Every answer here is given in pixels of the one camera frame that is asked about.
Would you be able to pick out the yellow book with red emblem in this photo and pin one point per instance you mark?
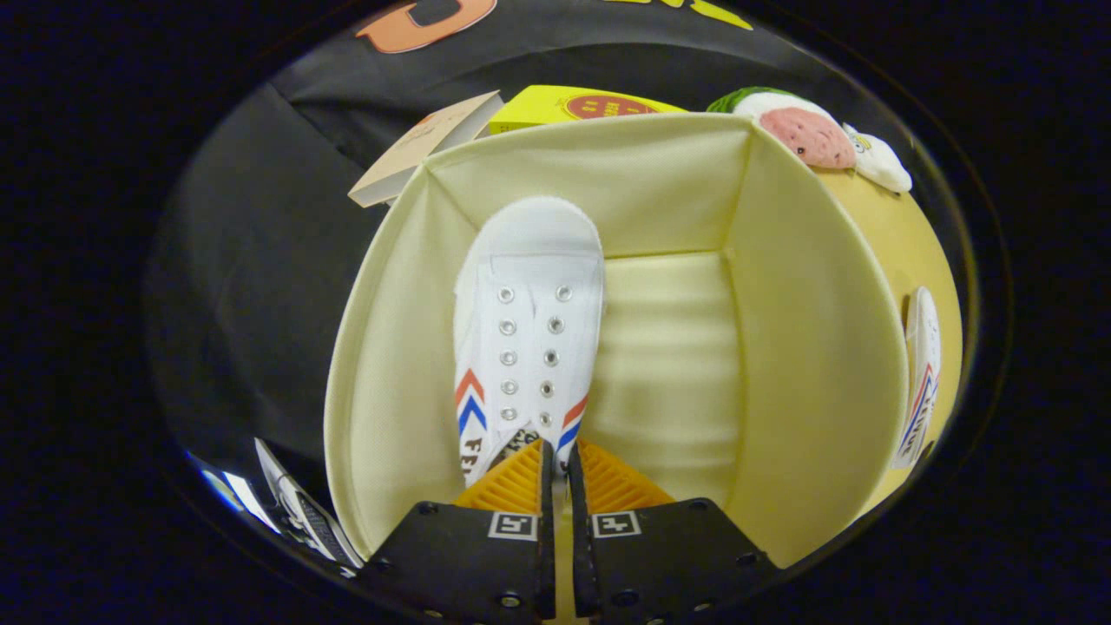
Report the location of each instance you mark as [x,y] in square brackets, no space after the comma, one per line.
[529,104]

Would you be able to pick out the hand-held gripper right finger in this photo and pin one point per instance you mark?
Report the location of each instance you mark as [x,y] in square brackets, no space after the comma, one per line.
[580,555]

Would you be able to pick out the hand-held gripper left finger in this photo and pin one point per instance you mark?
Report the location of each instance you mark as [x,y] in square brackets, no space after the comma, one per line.
[547,555]

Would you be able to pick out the grey white striped object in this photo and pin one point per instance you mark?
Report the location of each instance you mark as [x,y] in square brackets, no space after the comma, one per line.
[304,516]

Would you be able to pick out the cream fabric storage box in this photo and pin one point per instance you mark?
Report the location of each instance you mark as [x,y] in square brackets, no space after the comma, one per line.
[668,347]

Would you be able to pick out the white canvas shoe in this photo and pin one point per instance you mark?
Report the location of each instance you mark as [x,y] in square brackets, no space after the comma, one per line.
[924,347]
[529,260]

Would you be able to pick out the white plush toy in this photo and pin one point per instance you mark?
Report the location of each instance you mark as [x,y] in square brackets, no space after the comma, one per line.
[881,165]

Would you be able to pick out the watermelon slice plush toy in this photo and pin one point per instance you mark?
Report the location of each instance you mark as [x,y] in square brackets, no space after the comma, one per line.
[807,134]

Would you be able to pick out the beige cover book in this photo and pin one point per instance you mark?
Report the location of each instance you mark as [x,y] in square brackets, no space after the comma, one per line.
[417,148]

